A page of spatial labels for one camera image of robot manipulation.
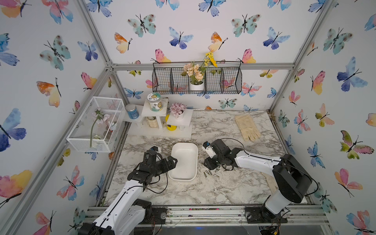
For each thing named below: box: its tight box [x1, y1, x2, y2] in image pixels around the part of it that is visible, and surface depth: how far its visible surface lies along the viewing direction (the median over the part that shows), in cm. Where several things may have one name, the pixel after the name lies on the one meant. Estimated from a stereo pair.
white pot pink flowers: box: [169, 101, 188, 120], surface depth 89 cm
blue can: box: [125, 103, 140, 120], surface depth 93 cm
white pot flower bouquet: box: [181, 51, 218, 92], surface depth 85 cm
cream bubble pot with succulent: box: [146, 116, 159, 129], surface depth 106 cm
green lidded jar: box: [146, 92, 164, 113], surface depth 87 cm
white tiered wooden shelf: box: [123, 98, 194, 139], surface depth 106 cm
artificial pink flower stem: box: [89, 107, 111, 148], surface depth 76 cm
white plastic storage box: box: [167, 142, 199, 182], surface depth 94 cm
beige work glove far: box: [235, 114, 261, 142], surface depth 111 cm
